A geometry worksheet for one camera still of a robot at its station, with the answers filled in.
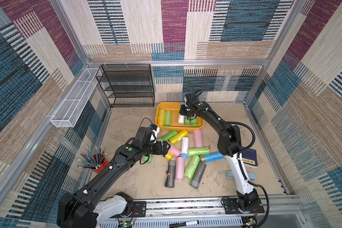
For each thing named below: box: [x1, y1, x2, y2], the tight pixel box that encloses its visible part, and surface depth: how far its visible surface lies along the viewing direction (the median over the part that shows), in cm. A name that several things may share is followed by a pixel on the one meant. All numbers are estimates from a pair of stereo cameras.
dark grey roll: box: [164, 160, 176, 189], surface depth 83 cm
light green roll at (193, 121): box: [190, 115, 198, 127], surface depth 107 cm
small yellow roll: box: [164, 151, 174, 162], surface depth 91 cm
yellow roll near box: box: [169, 129, 189, 146], surface depth 101 cm
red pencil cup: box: [77, 145, 110, 174], surface depth 81 cm
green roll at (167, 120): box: [163, 110, 172, 127], surface depth 110 cm
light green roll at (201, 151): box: [187, 147, 210, 157], surface depth 91 cm
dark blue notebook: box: [240, 146, 258, 167], surface depth 91 cm
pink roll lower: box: [175, 156, 185, 181], surface depth 86 cm
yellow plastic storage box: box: [154, 101, 205, 132], surface depth 107 cm
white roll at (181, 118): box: [178, 113, 185, 124], surface depth 102 cm
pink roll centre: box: [168, 145, 182, 158], surface depth 92 cm
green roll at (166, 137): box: [157, 129, 178, 143], surface depth 101 cm
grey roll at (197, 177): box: [189, 161, 207, 189], surface depth 83 cm
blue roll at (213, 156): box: [200, 151, 225, 163], surface depth 89 cm
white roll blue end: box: [180, 137, 190, 160], surface depth 95 cm
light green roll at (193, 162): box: [184, 154, 201, 181], surface depth 86 cm
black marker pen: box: [169, 219, 200, 228], surface depth 71 cm
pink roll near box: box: [193, 129, 203, 148], surface depth 99 cm
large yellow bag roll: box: [157, 108, 166, 126], surface depth 110 cm
